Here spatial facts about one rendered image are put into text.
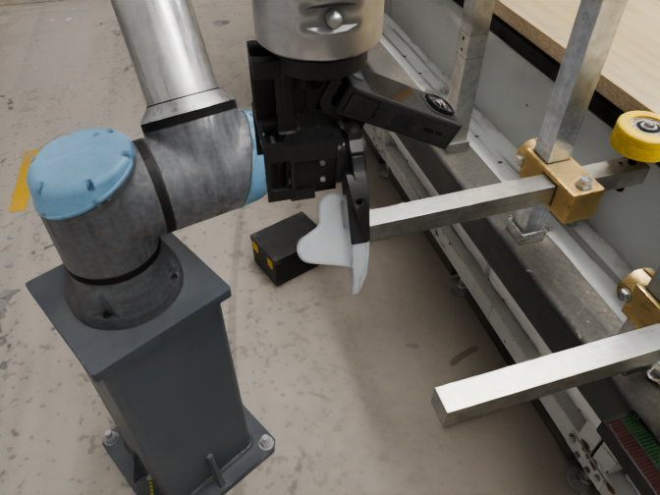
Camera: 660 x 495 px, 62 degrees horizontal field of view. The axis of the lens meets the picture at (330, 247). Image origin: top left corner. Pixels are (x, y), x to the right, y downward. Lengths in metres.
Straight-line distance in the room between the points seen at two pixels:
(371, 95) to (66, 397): 1.38
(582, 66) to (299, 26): 0.47
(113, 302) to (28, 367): 0.88
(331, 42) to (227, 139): 0.49
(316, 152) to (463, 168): 0.65
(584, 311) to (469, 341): 0.84
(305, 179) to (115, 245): 0.45
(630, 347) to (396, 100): 0.39
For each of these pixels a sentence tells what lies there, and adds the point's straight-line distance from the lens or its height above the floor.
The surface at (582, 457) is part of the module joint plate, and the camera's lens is 1.40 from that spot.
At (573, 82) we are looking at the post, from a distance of 0.77.
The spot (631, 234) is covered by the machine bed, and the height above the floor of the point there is 0.67.
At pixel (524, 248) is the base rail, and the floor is 0.70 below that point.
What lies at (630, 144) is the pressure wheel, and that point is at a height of 0.89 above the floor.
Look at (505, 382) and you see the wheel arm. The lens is 0.60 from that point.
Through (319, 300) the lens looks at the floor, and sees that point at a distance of 1.71.
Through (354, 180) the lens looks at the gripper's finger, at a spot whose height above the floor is 1.05.
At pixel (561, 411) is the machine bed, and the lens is 1.41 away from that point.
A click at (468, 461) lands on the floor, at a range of 1.47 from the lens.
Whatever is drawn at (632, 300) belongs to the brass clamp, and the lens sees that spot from 0.75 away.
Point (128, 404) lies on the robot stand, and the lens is 1.02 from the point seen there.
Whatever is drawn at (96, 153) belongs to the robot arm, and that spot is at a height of 0.87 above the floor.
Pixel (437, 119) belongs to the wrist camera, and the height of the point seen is 1.08.
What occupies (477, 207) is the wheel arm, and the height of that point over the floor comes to 0.84.
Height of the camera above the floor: 1.31
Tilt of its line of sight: 45 degrees down
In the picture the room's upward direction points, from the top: straight up
